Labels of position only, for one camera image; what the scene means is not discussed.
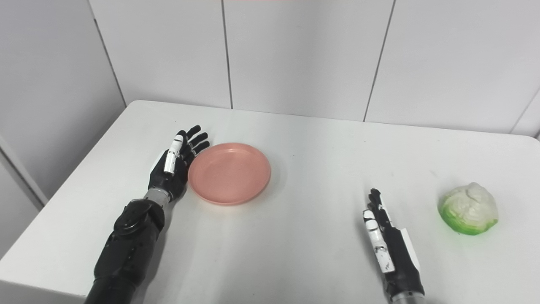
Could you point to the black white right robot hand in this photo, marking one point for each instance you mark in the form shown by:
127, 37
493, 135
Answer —
400, 261

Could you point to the pink round plate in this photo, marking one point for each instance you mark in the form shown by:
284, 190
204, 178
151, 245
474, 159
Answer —
230, 174

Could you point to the green white cabbage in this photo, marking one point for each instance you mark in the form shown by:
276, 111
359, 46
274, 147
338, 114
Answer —
468, 209

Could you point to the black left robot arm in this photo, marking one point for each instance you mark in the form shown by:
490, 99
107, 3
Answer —
126, 249

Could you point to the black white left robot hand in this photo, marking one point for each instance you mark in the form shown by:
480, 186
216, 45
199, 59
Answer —
168, 179

